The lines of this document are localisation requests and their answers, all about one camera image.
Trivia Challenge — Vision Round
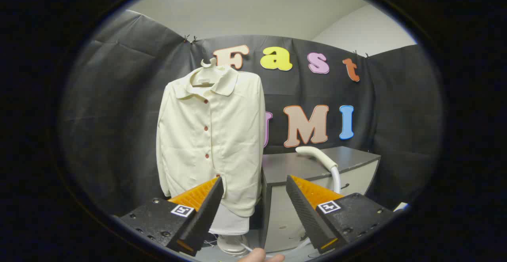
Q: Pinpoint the black backdrop cloth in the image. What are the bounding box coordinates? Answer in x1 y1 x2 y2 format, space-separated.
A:
59 9 443 217

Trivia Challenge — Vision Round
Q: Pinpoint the grey-topped white cabinet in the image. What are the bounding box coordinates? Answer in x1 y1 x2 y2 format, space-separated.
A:
259 146 381 253

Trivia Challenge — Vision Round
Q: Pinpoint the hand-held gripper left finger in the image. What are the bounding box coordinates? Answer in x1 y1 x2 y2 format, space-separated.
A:
113 176 225 256

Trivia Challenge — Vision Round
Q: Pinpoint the white plastic clothes hanger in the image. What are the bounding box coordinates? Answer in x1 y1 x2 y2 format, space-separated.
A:
192 58 217 87

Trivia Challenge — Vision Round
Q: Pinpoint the white garment steamer head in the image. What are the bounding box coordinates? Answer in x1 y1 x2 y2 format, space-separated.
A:
295 146 338 171

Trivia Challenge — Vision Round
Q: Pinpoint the white fabric panel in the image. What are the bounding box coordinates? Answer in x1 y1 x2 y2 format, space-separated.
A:
209 203 250 236

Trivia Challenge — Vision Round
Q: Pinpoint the white garment steamer base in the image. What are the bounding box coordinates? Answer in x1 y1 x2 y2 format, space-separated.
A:
217 234 250 256

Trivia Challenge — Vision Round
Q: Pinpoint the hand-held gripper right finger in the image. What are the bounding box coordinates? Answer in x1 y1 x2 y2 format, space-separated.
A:
286 175 396 254

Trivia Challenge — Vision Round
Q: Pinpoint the cream button-up shirt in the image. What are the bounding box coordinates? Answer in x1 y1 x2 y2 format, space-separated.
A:
156 65 266 218

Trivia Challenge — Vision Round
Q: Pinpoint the white garment steamer hose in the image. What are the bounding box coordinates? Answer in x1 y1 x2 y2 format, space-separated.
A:
330 166 342 194

